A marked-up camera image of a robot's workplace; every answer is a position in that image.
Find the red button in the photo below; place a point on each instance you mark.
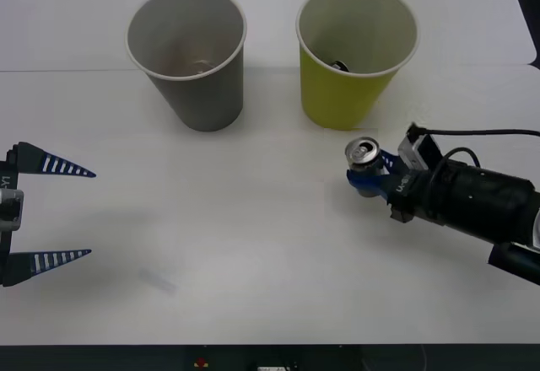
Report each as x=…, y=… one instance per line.
x=201, y=362

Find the grey plastic bin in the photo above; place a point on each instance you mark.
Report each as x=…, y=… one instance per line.
x=206, y=101

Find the yellow-green plastic bin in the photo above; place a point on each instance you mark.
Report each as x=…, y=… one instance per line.
x=337, y=97

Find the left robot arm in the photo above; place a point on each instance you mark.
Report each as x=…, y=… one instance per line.
x=10, y=208

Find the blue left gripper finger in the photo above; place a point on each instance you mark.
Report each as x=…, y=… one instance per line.
x=50, y=164
x=42, y=263

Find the black drink can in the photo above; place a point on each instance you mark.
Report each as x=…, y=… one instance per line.
x=363, y=154

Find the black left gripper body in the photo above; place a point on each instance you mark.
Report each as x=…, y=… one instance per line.
x=12, y=168

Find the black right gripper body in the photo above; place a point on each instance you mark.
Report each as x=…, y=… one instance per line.
x=407, y=194

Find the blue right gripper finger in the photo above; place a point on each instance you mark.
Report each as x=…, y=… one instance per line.
x=365, y=183
x=390, y=162

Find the silver-topped drink can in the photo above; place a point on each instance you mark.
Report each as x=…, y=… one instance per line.
x=338, y=66

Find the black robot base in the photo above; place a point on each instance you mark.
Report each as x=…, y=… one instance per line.
x=105, y=358

